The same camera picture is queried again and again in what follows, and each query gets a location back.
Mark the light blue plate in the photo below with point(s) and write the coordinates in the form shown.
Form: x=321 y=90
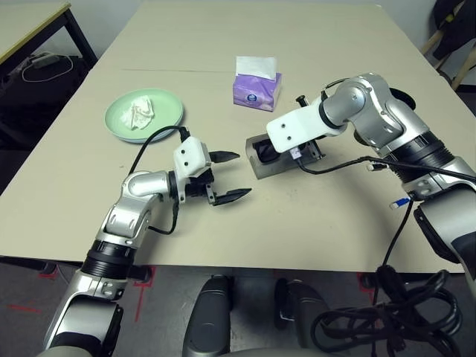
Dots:
x=148 y=142

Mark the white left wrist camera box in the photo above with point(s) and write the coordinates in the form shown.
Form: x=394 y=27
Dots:
x=187 y=156

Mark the purple tissue pack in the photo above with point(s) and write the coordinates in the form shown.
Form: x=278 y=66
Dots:
x=254 y=96

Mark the grey glasses case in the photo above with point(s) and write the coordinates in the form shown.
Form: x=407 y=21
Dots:
x=267 y=169

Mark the black sunglasses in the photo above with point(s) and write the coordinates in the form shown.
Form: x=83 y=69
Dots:
x=264 y=152

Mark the light green plate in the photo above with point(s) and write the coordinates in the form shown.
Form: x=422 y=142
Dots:
x=167 y=108

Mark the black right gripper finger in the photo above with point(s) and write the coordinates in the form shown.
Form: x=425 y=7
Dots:
x=301 y=101
x=316 y=150

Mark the beige side table, black legs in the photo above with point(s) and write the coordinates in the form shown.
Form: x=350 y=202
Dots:
x=22 y=26

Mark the black cup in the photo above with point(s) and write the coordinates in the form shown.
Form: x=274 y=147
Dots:
x=407 y=99

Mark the grey right robot leg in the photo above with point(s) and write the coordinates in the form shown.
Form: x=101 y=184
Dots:
x=301 y=316

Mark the white tissue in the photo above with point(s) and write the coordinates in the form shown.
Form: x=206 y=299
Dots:
x=137 y=113

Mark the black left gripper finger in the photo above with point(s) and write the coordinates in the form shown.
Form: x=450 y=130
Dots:
x=230 y=197
x=223 y=156

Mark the wooden stool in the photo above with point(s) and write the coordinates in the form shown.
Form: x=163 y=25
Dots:
x=465 y=70

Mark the grey robot leg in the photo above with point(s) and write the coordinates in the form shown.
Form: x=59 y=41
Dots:
x=208 y=323
x=301 y=316

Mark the grey left robot leg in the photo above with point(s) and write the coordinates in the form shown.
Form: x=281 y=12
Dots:
x=208 y=323

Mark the white marker with blue cap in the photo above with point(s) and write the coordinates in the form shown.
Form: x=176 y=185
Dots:
x=399 y=203

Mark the black bag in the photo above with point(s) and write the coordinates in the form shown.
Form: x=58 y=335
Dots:
x=29 y=111

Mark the yellow-green stool cushion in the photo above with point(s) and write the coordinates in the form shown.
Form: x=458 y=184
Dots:
x=450 y=17

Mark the black jacket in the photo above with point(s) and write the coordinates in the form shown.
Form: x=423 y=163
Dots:
x=457 y=22

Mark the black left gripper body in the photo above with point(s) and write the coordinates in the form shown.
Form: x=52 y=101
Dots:
x=199 y=186

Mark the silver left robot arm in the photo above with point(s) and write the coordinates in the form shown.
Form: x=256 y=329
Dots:
x=141 y=184

